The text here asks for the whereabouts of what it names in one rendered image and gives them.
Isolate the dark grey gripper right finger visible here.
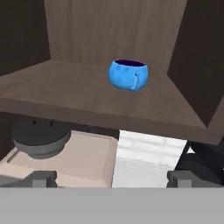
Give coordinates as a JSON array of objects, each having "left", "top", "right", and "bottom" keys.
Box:
[{"left": 166, "top": 171, "right": 223, "bottom": 188}]

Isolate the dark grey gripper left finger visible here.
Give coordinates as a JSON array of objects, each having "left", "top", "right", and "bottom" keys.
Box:
[{"left": 5, "top": 171, "right": 58, "bottom": 188}]

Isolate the brown wooden cabinet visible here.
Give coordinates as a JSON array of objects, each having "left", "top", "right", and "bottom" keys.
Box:
[{"left": 0, "top": 0, "right": 224, "bottom": 146}]

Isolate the blue bowl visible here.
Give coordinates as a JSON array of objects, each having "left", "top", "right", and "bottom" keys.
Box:
[{"left": 108, "top": 59, "right": 150, "bottom": 93}]

